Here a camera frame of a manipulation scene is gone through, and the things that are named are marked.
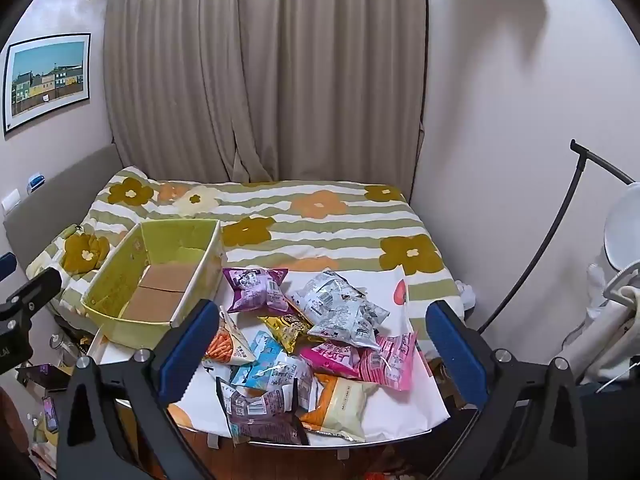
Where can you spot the purple snack packet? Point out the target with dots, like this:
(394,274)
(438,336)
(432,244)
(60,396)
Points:
(255,290)
(260,412)

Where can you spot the silver snack packet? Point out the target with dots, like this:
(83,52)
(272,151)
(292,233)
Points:
(352,332)
(325,292)

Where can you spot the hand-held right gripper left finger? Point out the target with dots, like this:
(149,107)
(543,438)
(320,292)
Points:
(185,355)

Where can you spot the grey padded headboard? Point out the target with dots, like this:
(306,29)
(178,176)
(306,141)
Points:
(60,185)

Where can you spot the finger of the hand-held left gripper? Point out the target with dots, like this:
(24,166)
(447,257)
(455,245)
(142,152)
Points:
(35,295)

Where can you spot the black arc floor lamp stand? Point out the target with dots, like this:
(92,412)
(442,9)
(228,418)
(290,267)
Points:
(570,195)

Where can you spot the green cardboard box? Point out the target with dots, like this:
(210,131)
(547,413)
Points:
(122,280)

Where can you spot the cream and orange snack packet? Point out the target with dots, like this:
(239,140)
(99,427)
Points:
(342,402)

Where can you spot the blue and white small object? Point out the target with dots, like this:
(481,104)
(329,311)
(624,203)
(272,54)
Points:
(35,182)

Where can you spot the orange sticks snack packet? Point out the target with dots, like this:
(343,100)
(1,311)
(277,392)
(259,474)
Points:
(227,345)

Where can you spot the white table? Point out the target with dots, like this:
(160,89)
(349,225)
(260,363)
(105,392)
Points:
(410,435)

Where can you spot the beige pleated curtain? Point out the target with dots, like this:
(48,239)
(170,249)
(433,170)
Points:
(260,70)

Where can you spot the framed wall picture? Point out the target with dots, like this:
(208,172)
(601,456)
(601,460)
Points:
(47,80)

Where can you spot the white cloth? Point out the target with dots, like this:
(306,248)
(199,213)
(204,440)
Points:
(600,330)

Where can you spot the striped floral blanket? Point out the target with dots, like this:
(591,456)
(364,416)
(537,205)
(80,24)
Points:
(310,230)

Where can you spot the yellow snack packet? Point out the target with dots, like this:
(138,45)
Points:
(287,332)

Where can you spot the white wall switch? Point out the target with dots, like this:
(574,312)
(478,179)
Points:
(10,200)

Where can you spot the magenta snack packet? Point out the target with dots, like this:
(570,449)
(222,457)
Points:
(330,355)

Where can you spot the blue snack packet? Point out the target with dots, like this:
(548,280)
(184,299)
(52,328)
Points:
(270,365)

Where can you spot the white round lamp head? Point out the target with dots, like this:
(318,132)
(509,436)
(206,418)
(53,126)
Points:
(622,230)

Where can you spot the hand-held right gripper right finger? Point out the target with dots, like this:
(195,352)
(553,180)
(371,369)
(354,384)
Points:
(457,355)

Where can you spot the pink striped snack packet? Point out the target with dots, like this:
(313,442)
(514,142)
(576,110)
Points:
(390,362)

